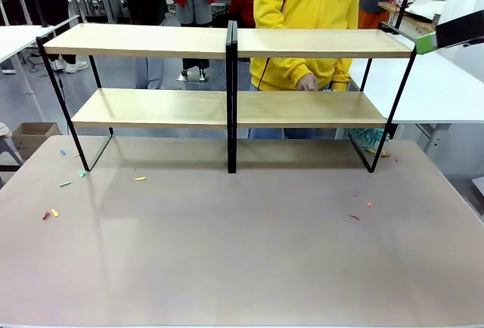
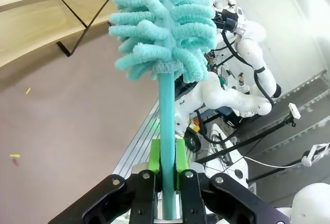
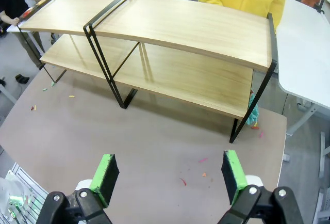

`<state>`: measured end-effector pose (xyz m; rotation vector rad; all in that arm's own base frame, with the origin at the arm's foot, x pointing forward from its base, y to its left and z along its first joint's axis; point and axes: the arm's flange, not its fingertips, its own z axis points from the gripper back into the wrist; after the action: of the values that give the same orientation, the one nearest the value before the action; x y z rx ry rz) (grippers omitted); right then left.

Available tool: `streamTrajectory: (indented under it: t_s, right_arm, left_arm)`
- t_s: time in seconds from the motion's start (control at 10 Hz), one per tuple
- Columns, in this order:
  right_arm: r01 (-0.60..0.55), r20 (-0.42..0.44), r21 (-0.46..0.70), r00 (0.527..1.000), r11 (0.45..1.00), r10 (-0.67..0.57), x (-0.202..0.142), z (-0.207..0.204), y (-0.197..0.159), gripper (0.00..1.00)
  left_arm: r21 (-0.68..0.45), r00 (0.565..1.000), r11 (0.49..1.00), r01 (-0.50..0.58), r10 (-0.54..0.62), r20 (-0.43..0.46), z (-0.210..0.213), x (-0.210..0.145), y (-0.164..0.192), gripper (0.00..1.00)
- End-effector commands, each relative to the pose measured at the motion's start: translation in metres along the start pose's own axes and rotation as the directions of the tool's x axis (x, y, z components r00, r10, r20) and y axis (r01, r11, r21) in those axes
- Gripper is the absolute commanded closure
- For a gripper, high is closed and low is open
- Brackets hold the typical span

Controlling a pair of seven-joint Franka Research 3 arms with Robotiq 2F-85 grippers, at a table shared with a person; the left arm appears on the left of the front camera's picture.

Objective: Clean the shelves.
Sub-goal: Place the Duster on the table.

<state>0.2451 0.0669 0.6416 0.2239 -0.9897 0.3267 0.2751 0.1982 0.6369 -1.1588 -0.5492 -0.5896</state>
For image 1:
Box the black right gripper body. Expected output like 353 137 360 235
455 12 484 48

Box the teal microfiber duster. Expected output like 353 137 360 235
349 127 391 156

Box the person's right forearm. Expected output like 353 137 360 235
250 56 315 91

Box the person's left forearm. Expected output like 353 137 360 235
330 57 352 93

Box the person's right hand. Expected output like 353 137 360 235
296 73 320 92

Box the wooden background table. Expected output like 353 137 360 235
377 1 442 36

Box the white side table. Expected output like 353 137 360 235
0 24 61 97
349 46 484 155

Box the cardboard box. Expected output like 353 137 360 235
12 122 62 161

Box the wooden shelf unit black frame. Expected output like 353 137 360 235
225 20 419 175
36 15 234 175

